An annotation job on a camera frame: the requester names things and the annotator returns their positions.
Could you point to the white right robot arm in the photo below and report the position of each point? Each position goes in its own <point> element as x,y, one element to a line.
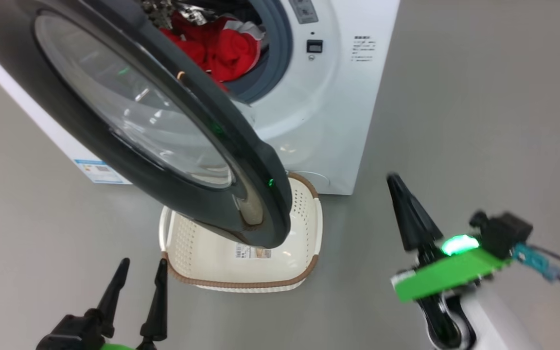
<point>498,328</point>

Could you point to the white front-load washing machine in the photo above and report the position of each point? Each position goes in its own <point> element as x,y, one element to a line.
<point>348,121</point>

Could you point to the blue energy label sticker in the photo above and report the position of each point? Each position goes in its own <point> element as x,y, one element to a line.
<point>96,172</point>

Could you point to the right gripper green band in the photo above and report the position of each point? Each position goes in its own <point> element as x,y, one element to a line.
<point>450,274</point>

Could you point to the black door latch socket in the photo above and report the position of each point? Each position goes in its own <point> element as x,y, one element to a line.
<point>314,46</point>

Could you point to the red and white garment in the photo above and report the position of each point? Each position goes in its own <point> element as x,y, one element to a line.
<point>226,53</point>

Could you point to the dark round washing machine door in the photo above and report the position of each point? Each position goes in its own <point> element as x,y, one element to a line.
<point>256,165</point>

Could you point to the barcode sticker on basket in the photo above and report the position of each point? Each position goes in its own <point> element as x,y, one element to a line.
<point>253,251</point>

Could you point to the cream laundry basket brown rim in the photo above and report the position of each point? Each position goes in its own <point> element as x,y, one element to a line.
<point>212,265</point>

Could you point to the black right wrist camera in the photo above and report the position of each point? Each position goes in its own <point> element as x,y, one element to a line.
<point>503,233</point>

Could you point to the printed text sticker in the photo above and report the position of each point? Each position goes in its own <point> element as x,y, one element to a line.
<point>363,48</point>

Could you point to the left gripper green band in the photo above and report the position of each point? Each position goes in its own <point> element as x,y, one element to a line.
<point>73,335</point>

